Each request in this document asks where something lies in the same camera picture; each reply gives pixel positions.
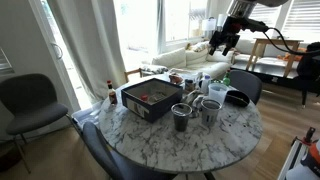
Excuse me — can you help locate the black table base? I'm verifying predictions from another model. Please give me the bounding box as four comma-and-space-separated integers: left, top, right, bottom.
202, 171, 218, 180

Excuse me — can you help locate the clear storage bin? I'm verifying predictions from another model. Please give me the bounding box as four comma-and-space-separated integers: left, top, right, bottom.
71, 99, 105, 129

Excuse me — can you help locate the dark tumbler cup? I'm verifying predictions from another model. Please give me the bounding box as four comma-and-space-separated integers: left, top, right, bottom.
170, 102, 193, 132

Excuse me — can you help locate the black stand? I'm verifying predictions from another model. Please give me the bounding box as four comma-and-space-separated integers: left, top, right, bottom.
296, 41, 320, 108

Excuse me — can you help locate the red black clamp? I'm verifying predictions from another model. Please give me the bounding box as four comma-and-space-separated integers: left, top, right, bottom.
301, 126, 317, 145

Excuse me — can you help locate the patterned couch pillow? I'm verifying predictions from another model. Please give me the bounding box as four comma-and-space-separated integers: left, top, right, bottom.
185, 41, 211, 53

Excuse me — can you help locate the clear bottle with blue lid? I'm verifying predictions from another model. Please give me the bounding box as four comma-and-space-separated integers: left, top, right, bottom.
200, 75, 212, 95

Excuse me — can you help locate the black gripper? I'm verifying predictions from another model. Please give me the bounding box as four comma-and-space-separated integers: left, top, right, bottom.
208, 24, 241, 57

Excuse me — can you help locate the clear plastic measuring container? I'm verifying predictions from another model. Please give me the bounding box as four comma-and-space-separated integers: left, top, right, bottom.
208, 82, 230, 107

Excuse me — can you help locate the blue cardboard box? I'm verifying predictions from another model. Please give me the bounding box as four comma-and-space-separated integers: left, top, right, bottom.
120, 77, 184, 124

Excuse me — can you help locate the dark grey chair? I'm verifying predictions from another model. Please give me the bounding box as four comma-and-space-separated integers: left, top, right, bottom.
0, 73, 70, 175

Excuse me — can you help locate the beige curtain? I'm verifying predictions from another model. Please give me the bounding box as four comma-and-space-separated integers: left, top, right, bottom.
46, 0, 128, 102

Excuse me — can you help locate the wooden console table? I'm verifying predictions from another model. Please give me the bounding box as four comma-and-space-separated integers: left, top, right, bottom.
245, 37, 303, 79

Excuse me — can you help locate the orange toy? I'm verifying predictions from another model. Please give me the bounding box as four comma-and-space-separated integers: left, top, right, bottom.
276, 47, 307, 62

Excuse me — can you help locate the green lime juice bottle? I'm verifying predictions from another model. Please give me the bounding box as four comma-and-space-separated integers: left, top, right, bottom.
222, 69, 232, 87

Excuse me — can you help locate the black low bench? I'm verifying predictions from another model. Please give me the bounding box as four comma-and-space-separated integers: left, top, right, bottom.
230, 54, 320, 95

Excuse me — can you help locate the hot sauce bottle red cap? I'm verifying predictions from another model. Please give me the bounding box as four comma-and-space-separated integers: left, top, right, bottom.
106, 79, 118, 106

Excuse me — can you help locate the crumpled clear plastic wrap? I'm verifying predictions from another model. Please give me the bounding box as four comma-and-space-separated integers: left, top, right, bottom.
181, 89, 206, 118

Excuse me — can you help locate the patterned grey blanket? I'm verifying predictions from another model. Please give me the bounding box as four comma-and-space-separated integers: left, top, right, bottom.
139, 64, 170, 75

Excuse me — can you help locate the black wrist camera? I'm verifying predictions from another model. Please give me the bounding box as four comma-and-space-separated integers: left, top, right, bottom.
222, 15, 270, 34

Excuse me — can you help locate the white table lamp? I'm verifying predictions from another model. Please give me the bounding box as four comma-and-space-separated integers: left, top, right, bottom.
201, 16, 218, 38

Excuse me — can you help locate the blue grey padded chair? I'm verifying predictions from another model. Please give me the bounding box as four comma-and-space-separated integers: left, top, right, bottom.
228, 69, 263, 105

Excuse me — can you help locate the beige couch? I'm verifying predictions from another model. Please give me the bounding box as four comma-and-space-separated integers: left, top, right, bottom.
141, 41, 235, 81

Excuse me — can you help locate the black glasses case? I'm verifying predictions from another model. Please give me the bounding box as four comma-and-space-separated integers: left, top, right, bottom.
225, 89, 251, 108

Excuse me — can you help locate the clear striped cup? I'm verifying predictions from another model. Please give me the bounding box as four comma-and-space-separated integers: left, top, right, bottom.
200, 99, 223, 127

